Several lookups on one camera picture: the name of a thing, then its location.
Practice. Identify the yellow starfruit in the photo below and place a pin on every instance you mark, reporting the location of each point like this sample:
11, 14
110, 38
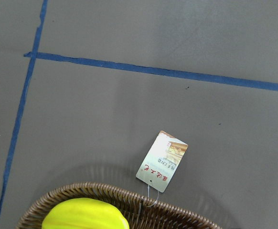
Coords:
84, 213

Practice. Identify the paper price tag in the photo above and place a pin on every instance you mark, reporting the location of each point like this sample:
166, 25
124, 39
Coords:
161, 161

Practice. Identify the brown woven wicker basket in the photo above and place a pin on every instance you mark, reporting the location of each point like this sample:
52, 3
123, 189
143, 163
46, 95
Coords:
140, 211

